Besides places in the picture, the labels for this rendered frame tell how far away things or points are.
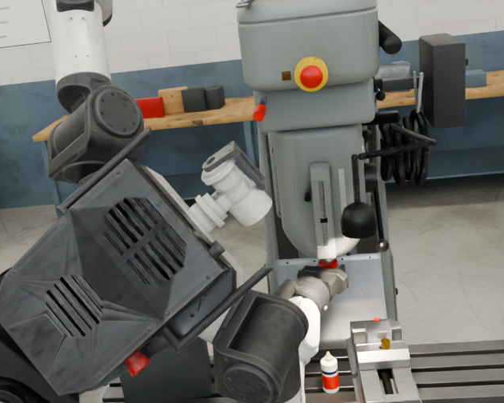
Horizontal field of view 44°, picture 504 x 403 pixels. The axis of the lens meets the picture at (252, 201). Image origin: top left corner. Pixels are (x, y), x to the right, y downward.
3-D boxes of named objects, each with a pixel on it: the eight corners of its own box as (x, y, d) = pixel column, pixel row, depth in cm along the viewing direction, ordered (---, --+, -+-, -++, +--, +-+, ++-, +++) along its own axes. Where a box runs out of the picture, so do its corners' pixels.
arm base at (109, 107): (100, 166, 90) (161, 156, 99) (70, 85, 92) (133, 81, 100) (54, 201, 101) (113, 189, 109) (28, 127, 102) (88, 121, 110)
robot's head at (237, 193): (236, 241, 101) (277, 205, 101) (196, 197, 97) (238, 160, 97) (226, 227, 107) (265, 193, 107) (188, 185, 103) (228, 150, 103)
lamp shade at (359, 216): (349, 241, 124) (347, 213, 122) (336, 228, 131) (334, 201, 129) (382, 234, 125) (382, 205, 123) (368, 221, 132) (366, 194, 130)
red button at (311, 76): (323, 88, 109) (322, 65, 108) (301, 90, 110) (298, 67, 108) (323, 84, 112) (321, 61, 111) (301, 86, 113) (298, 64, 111)
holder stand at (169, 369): (211, 396, 160) (200, 329, 153) (126, 408, 159) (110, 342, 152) (210, 368, 171) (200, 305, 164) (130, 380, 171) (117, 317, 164)
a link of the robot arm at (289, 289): (330, 313, 138) (311, 340, 128) (293, 325, 144) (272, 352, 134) (306, 269, 137) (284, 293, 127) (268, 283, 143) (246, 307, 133)
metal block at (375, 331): (393, 352, 156) (391, 331, 154) (368, 353, 156) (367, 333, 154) (389, 340, 161) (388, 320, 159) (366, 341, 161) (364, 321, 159)
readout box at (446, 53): (470, 126, 157) (470, 41, 149) (433, 129, 158) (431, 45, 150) (453, 108, 175) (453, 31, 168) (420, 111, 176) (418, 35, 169)
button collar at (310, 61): (329, 89, 112) (326, 56, 110) (295, 93, 113) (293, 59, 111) (329, 87, 114) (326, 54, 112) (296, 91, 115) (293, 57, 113)
